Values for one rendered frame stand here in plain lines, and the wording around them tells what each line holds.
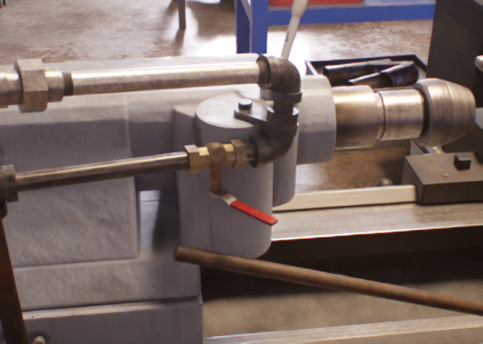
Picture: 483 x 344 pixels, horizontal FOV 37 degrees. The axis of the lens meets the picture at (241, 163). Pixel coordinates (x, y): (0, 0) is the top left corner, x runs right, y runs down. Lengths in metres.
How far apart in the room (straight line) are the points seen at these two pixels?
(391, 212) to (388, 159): 1.89
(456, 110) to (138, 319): 0.46
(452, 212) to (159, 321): 0.57
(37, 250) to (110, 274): 0.09
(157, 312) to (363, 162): 2.27
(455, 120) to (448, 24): 1.59
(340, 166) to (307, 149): 2.14
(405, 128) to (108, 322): 0.43
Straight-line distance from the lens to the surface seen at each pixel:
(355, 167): 3.02
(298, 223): 1.17
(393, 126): 0.93
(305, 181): 2.90
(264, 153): 0.74
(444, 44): 2.54
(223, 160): 0.73
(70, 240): 0.86
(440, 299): 0.87
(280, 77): 0.72
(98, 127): 0.82
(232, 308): 1.18
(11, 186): 0.69
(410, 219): 1.21
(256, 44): 2.74
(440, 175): 1.27
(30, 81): 0.63
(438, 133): 0.94
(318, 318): 1.17
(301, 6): 0.83
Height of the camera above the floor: 1.50
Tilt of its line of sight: 30 degrees down
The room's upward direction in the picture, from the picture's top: straight up
